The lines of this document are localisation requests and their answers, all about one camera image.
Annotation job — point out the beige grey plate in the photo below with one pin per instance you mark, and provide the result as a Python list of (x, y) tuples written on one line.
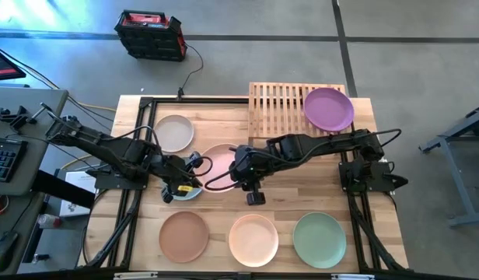
[(173, 133)]

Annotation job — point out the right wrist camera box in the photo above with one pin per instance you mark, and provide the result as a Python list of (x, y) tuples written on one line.
[(256, 198)]

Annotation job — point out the grey desk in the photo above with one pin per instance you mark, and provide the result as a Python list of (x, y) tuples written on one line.
[(14, 97)]

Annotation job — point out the purple plate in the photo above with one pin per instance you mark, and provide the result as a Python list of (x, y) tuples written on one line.
[(329, 109)]

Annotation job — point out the black keyboard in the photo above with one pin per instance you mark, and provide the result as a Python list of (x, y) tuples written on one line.
[(6, 159)]

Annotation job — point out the black clamp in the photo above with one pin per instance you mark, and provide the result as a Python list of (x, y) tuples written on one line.
[(18, 118)]

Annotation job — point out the silver bracket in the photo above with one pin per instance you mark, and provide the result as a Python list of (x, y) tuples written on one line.
[(352, 277), (134, 276)]

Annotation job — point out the grey metal stand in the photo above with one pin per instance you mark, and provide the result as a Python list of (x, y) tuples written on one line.
[(457, 183)]

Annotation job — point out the red black power station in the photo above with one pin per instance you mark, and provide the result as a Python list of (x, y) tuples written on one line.
[(150, 39)]

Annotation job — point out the peach plate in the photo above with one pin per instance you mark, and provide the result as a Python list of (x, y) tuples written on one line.
[(253, 240)]

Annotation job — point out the black computer mouse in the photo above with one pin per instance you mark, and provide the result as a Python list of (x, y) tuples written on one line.
[(4, 249)]

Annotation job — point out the white box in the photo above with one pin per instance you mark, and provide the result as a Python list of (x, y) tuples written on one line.
[(74, 194)]

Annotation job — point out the wooden slatted shelf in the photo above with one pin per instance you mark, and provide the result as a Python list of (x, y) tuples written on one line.
[(274, 109)]

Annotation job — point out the black beam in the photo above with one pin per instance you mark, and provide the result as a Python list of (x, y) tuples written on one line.
[(60, 188)]

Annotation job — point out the pink plate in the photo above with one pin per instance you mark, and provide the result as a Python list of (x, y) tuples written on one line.
[(222, 163)]

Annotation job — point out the brown plate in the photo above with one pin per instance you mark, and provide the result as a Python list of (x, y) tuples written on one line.
[(184, 237)]

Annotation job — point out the clear bottle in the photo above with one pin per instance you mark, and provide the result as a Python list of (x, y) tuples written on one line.
[(49, 221)]

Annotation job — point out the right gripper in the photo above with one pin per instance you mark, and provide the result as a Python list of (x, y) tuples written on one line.
[(247, 165)]

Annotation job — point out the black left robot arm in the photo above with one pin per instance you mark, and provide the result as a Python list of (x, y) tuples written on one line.
[(107, 149)]

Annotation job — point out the black aluminium table frame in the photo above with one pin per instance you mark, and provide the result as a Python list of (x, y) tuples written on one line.
[(204, 100)]

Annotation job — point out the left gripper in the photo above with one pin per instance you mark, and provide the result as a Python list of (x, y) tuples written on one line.
[(173, 173)]

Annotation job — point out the pale teal plate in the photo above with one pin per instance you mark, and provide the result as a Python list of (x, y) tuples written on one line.
[(189, 195)]

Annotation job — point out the dark grey side table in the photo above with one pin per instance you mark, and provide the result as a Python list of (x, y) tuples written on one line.
[(14, 218)]

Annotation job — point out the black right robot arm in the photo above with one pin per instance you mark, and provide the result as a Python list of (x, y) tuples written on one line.
[(301, 145)]

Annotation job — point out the sage green plate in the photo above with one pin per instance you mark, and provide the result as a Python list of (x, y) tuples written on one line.
[(319, 240)]

